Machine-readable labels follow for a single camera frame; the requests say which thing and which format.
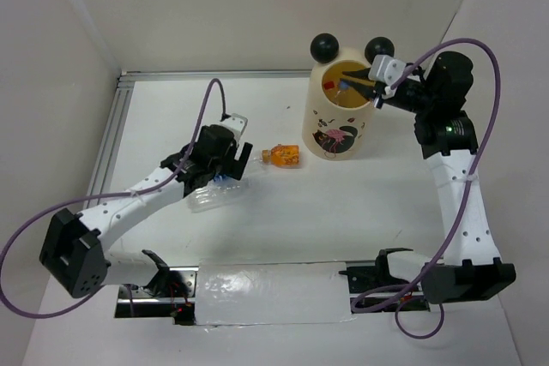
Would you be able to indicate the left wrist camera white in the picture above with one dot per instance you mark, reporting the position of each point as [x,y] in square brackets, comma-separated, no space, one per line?
[236,124]

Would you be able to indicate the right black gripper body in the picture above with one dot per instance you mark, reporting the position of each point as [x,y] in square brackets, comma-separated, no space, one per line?
[414,97]

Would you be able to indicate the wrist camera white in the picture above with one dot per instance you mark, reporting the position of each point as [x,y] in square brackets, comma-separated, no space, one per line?
[236,124]
[386,70]

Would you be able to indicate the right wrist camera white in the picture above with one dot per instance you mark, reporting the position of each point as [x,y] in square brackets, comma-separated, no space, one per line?
[386,70]

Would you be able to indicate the clear bottle white cap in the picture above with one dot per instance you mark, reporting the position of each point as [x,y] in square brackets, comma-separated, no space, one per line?
[218,193]

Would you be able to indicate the cream bin with black ears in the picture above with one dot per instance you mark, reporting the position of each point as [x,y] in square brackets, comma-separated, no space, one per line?
[329,131]

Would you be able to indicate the orange juice bottle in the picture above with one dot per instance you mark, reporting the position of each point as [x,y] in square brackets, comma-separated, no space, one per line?
[282,156]

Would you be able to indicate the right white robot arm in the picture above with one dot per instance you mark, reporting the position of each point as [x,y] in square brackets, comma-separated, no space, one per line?
[468,266]

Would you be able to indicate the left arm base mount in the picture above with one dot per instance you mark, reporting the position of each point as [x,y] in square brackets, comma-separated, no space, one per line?
[173,297]

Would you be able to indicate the crushed bottle blue cap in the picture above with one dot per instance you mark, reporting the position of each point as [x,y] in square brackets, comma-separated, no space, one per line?
[344,95]

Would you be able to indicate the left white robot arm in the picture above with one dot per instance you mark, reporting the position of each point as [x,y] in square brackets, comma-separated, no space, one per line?
[76,250]

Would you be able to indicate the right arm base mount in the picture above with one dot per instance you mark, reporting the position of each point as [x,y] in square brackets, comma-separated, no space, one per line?
[366,276]

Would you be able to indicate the clear bottle red label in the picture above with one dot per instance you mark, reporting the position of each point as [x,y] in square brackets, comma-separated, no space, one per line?
[328,85]

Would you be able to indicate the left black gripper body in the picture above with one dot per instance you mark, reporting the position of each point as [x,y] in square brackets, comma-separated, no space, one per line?
[225,165]

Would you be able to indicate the clear bottle blue label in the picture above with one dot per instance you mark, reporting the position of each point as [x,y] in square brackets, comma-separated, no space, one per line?
[223,177]

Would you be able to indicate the aluminium frame rail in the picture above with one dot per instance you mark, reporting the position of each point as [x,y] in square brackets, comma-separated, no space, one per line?
[155,115]

